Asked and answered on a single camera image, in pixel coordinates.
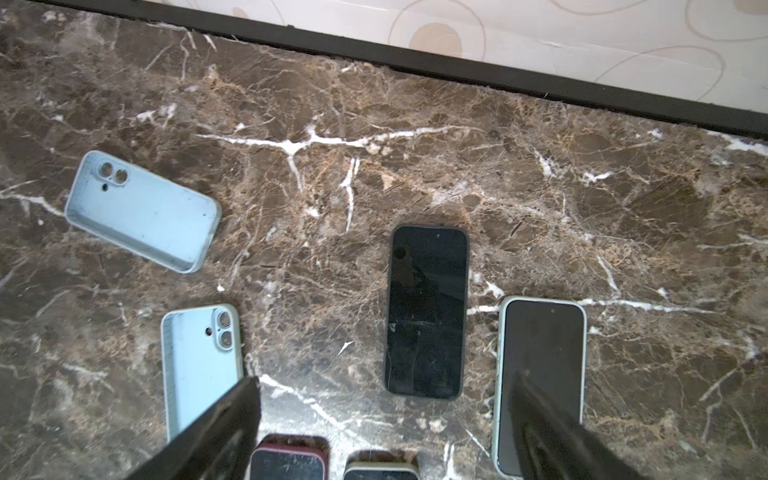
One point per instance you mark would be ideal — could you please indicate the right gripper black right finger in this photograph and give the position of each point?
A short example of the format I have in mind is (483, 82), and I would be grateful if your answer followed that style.
(551, 444)

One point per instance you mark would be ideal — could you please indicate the black phone case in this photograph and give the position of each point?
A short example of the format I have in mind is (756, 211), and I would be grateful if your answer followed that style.
(426, 312)

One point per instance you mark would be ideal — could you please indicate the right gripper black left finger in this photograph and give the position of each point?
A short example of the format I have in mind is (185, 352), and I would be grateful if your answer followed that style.
(217, 445)

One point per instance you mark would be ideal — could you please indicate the light blue case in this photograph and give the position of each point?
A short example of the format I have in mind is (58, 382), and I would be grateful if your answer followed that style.
(537, 372)
(201, 361)
(142, 212)

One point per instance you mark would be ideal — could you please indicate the black phone front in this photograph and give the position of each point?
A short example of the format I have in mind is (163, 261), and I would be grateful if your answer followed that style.
(426, 312)

